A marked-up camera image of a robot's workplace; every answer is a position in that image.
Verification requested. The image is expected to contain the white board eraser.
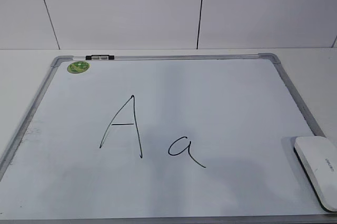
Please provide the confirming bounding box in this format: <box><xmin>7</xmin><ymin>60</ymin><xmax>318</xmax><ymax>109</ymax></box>
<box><xmin>294</xmin><ymin>136</ymin><xmax>336</xmax><ymax>212</ymax></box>

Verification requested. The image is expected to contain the round green magnet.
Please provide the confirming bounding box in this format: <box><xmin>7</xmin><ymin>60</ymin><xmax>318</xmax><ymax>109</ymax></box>
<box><xmin>67</xmin><ymin>61</ymin><xmax>90</xmax><ymax>74</ymax></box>

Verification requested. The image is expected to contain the black marker clip on frame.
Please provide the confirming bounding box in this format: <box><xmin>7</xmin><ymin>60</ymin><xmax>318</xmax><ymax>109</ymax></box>
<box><xmin>85</xmin><ymin>54</ymin><xmax>115</xmax><ymax>60</ymax></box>

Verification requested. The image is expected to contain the white board with grey frame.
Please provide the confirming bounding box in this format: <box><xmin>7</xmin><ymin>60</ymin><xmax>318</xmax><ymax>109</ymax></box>
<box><xmin>1</xmin><ymin>54</ymin><xmax>336</xmax><ymax>223</ymax></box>

